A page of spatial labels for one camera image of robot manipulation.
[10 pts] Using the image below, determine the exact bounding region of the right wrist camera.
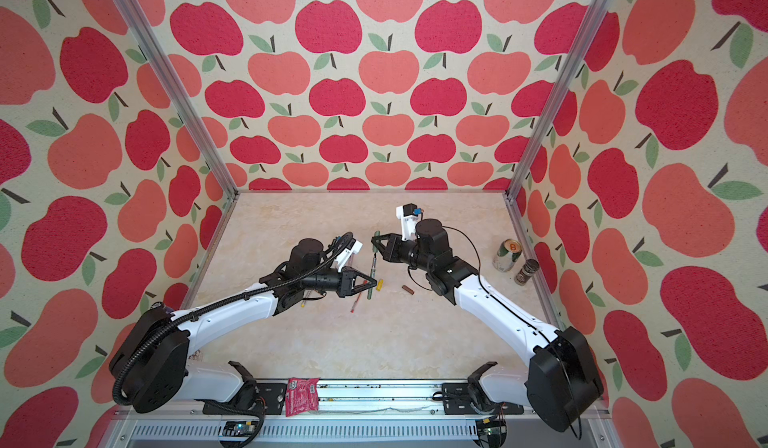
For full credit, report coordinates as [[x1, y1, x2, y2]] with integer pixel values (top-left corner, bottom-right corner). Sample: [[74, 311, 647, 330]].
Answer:
[[396, 203, 423, 241]]

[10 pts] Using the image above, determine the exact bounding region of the green pen cap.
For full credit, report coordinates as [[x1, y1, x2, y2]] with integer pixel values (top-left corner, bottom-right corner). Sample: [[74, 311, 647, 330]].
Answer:
[[372, 230, 380, 255]]

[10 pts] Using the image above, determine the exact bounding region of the aluminium frame post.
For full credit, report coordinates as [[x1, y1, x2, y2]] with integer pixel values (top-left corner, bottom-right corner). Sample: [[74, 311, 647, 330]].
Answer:
[[113, 0, 239, 200], [505, 0, 628, 200]]

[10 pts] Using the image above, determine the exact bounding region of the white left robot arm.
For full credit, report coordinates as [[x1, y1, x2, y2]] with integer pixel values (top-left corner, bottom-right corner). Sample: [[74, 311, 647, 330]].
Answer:
[[109, 255, 378, 415]]

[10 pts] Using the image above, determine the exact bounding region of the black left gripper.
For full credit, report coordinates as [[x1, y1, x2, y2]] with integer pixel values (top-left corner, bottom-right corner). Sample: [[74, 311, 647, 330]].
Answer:
[[302, 266, 377, 299]]

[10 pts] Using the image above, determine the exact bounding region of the pink snack packet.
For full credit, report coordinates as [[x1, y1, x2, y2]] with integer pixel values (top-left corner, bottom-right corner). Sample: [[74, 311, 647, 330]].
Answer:
[[285, 378, 319, 417]]

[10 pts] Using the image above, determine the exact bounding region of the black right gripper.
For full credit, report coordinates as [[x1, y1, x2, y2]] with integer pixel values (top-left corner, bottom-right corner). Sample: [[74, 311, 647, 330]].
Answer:
[[370, 231, 432, 278]]

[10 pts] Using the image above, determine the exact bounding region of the aluminium frame post left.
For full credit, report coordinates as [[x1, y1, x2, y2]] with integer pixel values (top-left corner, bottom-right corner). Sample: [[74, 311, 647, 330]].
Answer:
[[113, 0, 239, 200]]

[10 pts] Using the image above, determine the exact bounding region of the aluminium frame post right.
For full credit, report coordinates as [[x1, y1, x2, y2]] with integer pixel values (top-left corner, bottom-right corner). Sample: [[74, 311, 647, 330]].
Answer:
[[505, 0, 628, 200]]

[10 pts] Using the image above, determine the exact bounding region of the green pen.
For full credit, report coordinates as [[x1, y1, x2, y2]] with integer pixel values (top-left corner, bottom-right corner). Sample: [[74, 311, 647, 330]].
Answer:
[[367, 252, 378, 300]]

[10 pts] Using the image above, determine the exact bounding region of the red gel pen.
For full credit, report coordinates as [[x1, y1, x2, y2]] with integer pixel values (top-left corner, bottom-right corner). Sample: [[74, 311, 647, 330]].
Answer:
[[350, 293, 362, 313]]

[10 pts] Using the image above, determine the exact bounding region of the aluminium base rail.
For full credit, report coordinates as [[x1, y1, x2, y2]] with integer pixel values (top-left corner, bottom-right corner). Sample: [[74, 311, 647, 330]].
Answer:
[[88, 379, 621, 447]]

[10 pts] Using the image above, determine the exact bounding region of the brown spice jar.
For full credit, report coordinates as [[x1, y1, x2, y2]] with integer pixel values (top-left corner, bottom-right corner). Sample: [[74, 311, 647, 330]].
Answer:
[[514, 258, 540, 286]]

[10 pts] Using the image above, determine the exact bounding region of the green drink can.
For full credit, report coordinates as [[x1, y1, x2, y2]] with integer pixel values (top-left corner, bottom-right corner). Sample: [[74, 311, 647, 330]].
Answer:
[[493, 239, 522, 272]]

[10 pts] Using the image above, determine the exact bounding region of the black corrugated cable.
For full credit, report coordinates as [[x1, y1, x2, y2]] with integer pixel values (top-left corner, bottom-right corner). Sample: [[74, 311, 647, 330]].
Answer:
[[110, 231, 355, 407]]

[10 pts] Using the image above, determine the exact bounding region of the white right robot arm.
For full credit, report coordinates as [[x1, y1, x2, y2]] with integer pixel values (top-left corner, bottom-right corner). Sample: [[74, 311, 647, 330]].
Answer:
[[372, 233, 604, 432]]

